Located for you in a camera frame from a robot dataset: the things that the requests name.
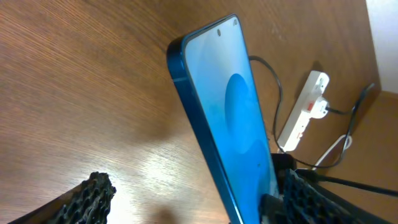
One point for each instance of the white charger plug adapter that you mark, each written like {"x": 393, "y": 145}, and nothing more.
{"x": 317, "y": 108}

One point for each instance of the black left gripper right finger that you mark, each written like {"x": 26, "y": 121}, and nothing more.
{"x": 303, "y": 200}

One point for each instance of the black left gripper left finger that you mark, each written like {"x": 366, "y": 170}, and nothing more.
{"x": 89, "y": 202}

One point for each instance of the white power strip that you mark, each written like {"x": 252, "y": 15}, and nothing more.
{"x": 299, "y": 117}

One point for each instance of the blue Samsung Galaxy smartphone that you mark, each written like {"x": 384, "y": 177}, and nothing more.
{"x": 211, "y": 71}

